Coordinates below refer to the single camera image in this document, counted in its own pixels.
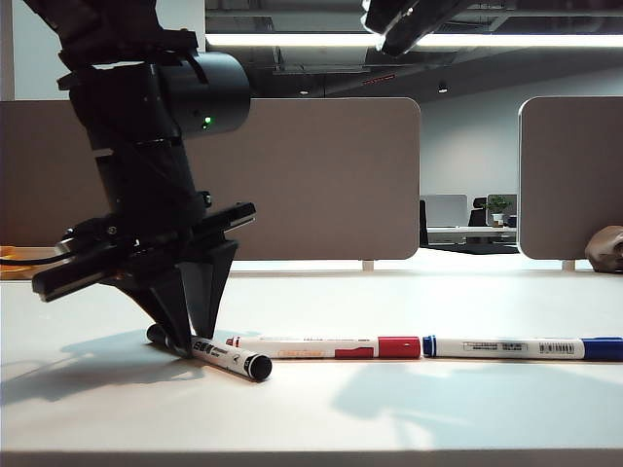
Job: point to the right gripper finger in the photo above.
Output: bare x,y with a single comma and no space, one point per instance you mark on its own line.
387,12
418,24

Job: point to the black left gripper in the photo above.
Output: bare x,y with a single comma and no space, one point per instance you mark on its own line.
146,243

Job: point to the black whiteboard marker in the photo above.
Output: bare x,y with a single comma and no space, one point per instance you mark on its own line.
229,357

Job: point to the blue whiteboard marker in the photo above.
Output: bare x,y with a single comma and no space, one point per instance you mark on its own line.
511,347

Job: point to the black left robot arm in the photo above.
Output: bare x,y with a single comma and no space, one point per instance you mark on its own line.
136,112

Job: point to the small pendant ceiling lamp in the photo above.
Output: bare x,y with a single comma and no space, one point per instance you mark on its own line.
442,89

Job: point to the long ceiling light strip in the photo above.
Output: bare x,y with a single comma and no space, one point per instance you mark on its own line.
511,40

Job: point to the red whiteboard marker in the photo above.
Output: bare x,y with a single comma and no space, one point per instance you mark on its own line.
316,346

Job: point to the wide brown desk divider panel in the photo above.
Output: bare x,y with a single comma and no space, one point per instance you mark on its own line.
316,180

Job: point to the orange yellow crumpled bag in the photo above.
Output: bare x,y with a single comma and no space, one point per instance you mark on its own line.
10,253

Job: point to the black office chair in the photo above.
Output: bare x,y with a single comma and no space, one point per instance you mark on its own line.
478,214

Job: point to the small potted green plant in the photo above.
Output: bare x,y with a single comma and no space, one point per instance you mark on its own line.
498,209

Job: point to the white background desk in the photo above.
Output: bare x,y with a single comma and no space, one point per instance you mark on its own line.
467,234

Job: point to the narrow brown desk divider panel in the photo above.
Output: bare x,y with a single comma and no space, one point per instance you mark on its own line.
569,180

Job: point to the brown crumpled object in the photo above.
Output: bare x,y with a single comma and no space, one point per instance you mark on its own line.
606,248

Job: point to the white divider support post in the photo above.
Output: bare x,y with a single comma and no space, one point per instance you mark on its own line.
368,265
568,265

